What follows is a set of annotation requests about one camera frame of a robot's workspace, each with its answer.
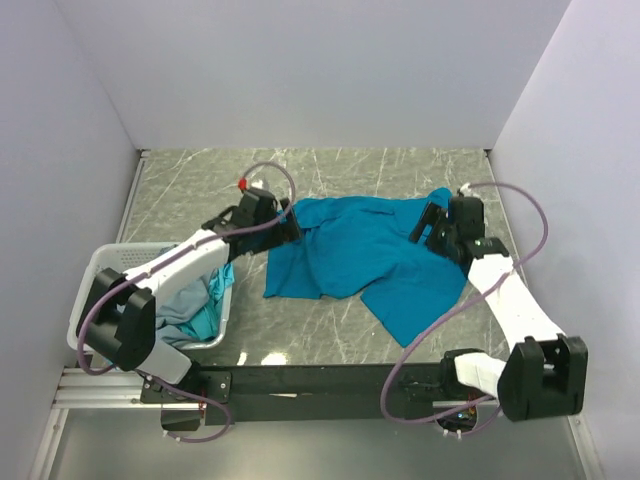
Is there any teal blue t shirt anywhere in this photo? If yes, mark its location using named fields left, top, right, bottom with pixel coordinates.
left=264, top=187, right=467, bottom=347

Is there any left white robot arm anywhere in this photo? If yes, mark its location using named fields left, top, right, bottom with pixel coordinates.
left=74, top=187, right=301, bottom=402

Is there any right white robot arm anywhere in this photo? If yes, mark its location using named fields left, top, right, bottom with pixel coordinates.
left=409, top=195, right=588, bottom=421

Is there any teal t shirt in basket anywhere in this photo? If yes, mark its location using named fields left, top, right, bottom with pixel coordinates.
left=169, top=264, right=235, bottom=344

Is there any grey blue t shirt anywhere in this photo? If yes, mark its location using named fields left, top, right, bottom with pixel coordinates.
left=156, top=265, right=235, bottom=348

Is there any white plastic laundry basket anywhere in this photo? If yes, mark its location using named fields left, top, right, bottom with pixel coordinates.
left=67, top=242, right=234, bottom=351

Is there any black base beam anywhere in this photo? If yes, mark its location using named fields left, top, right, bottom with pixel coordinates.
left=139, top=364, right=501, bottom=431

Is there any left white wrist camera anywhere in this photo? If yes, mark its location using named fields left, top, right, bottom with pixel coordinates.
left=237, top=177, right=269, bottom=192

